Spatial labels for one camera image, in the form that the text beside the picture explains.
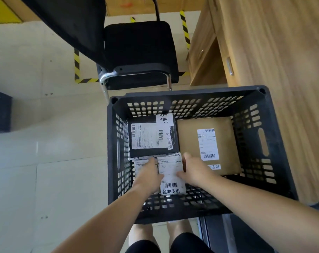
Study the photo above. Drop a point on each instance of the person's right hand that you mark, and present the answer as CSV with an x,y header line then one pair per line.
x,y
199,173

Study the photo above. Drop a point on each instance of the person's left hand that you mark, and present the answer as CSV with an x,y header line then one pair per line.
x,y
149,179

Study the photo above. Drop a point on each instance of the brown cardboard box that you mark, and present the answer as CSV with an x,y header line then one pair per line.
x,y
137,165
188,144

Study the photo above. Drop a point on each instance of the small taped brown box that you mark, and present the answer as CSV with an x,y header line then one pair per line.
x,y
170,165

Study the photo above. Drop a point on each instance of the black box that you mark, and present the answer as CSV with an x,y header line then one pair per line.
x,y
149,134

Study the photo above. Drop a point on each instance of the person's right forearm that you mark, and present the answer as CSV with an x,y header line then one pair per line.
x,y
267,213

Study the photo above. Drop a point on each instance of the person's left forearm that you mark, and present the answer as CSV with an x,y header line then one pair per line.
x,y
101,223

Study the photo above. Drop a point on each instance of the person's left leg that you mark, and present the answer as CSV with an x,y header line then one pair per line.
x,y
142,233

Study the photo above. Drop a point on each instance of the person's leg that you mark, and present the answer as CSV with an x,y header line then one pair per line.
x,y
179,227
142,233

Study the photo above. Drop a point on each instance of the person's right leg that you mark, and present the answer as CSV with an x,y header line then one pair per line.
x,y
179,227

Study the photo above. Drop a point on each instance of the black shorts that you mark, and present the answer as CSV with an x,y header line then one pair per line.
x,y
191,245

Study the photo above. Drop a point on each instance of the black mesh office chair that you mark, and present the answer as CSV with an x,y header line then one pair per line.
x,y
138,42

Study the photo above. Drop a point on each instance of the wooden desk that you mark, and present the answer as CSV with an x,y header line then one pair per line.
x,y
280,63

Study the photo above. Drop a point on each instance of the yellow display stand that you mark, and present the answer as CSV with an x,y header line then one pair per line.
x,y
4,9

